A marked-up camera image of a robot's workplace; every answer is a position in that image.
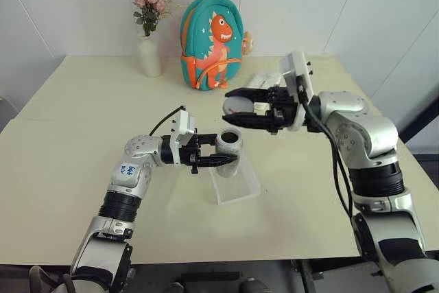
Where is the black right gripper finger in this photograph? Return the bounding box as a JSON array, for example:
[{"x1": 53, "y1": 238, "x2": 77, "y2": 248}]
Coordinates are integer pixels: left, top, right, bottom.
[
  {"x1": 222, "y1": 111, "x2": 272, "y2": 132},
  {"x1": 224, "y1": 87, "x2": 274, "y2": 102}
]

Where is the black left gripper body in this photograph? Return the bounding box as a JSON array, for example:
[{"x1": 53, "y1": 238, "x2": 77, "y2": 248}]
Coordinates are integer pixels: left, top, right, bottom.
[{"x1": 178, "y1": 132, "x2": 204, "y2": 176}]

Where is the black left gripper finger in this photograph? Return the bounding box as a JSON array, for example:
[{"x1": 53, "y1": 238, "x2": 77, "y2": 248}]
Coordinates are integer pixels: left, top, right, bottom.
[
  {"x1": 198, "y1": 154, "x2": 239, "y2": 169},
  {"x1": 197, "y1": 133, "x2": 219, "y2": 145}
]

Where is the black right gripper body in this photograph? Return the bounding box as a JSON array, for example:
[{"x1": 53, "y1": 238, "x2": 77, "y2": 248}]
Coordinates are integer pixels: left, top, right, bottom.
[{"x1": 265, "y1": 85, "x2": 300, "y2": 135}]

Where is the grey round object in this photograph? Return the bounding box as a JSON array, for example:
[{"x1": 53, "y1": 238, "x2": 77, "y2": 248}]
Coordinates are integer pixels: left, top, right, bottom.
[{"x1": 222, "y1": 96, "x2": 257, "y2": 117}]

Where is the white plastic bottle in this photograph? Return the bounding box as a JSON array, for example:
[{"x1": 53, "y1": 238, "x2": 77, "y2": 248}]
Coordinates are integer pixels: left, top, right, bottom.
[{"x1": 213, "y1": 129, "x2": 244, "y2": 179}]

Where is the clear plastic stand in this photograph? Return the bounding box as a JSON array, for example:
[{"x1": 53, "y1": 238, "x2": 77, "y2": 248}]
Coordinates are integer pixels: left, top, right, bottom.
[{"x1": 209, "y1": 161, "x2": 262, "y2": 207}]

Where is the white rectangular case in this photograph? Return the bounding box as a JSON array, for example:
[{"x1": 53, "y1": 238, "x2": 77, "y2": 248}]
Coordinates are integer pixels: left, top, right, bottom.
[{"x1": 245, "y1": 72, "x2": 284, "y2": 91}]

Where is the tan plush backpack charm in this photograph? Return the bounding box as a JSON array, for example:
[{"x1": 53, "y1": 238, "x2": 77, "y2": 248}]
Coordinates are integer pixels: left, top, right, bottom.
[{"x1": 241, "y1": 30, "x2": 257, "y2": 56}]

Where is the teal orange dinosaur backpack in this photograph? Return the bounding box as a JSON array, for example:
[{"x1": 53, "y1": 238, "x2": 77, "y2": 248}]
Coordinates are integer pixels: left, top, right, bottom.
[{"x1": 180, "y1": 0, "x2": 245, "y2": 92}]

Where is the cream ceramic vase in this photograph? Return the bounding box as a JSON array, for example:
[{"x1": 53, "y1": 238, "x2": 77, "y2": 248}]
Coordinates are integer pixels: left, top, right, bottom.
[{"x1": 137, "y1": 35, "x2": 163, "y2": 78}]

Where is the pink dried flower bouquet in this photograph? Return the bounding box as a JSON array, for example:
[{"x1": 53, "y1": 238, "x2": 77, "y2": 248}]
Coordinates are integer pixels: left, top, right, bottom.
[{"x1": 132, "y1": 0, "x2": 186, "y2": 38}]

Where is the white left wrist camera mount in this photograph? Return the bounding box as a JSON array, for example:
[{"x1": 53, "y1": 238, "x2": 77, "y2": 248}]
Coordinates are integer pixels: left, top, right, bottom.
[{"x1": 170, "y1": 110, "x2": 199, "y2": 167}]

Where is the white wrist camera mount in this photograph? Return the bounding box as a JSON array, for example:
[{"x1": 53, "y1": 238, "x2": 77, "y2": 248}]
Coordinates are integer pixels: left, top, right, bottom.
[
  {"x1": 279, "y1": 51, "x2": 315, "y2": 133},
  {"x1": 170, "y1": 110, "x2": 199, "y2": 167}
]

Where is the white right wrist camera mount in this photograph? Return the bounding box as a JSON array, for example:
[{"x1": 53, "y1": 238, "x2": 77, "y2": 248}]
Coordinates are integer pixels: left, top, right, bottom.
[{"x1": 279, "y1": 51, "x2": 315, "y2": 133}]

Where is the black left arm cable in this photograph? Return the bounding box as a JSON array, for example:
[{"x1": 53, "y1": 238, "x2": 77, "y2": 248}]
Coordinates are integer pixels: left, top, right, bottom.
[{"x1": 148, "y1": 104, "x2": 187, "y2": 136}]

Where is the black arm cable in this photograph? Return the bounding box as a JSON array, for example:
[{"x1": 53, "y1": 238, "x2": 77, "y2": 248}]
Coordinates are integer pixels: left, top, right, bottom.
[
  {"x1": 148, "y1": 104, "x2": 187, "y2": 136},
  {"x1": 296, "y1": 78, "x2": 356, "y2": 220}
]

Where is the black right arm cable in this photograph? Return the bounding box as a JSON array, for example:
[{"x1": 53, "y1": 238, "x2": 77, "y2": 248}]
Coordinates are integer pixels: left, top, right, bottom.
[{"x1": 296, "y1": 78, "x2": 356, "y2": 220}]

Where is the black frame beside table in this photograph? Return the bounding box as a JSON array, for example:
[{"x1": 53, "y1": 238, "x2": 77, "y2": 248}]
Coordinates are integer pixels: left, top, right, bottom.
[{"x1": 400, "y1": 89, "x2": 439, "y2": 162}]

